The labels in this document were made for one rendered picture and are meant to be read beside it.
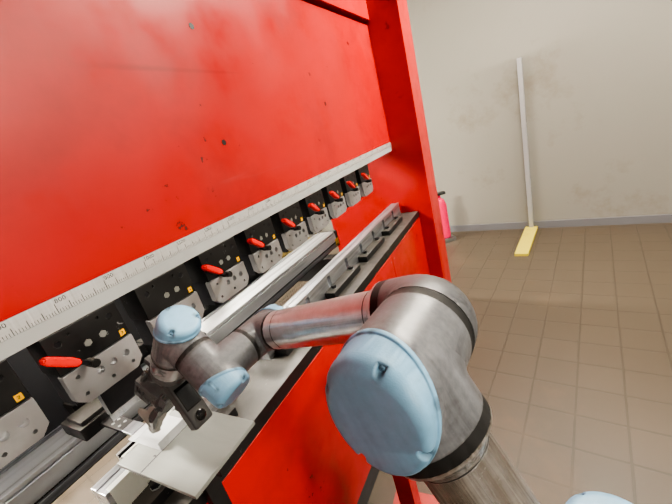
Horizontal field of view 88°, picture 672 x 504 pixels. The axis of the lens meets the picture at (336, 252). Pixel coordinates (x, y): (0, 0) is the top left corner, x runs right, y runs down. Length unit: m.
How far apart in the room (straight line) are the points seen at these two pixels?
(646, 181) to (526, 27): 1.84
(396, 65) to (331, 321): 2.20
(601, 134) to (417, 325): 4.02
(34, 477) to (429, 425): 1.07
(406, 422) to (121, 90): 0.94
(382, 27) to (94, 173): 2.07
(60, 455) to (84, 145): 0.79
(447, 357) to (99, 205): 0.79
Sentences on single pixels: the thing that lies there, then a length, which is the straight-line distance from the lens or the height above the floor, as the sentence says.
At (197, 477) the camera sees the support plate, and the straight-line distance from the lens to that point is 0.87.
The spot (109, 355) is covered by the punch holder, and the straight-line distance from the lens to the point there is 0.93.
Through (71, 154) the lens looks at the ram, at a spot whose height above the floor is 1.66.
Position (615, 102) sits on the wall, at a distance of 4.27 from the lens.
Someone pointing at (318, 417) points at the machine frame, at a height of 0.63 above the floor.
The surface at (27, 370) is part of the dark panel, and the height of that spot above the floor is 1.13.
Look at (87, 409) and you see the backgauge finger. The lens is 1.25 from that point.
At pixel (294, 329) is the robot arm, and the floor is 1.27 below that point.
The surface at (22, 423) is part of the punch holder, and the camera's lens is 0.91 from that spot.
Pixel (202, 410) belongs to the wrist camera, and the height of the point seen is 1.11.
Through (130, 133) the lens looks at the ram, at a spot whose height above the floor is 1.68.
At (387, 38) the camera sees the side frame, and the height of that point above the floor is 2.03.
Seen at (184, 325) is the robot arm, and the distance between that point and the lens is 0.67.
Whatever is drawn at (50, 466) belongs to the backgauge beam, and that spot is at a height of 0.97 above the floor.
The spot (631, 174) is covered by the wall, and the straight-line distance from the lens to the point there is 4.39.
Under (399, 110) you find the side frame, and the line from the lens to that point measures 2.57.
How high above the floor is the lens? 1.56
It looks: 19 degrees down
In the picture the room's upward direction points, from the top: 15 degrees counter-clockwise
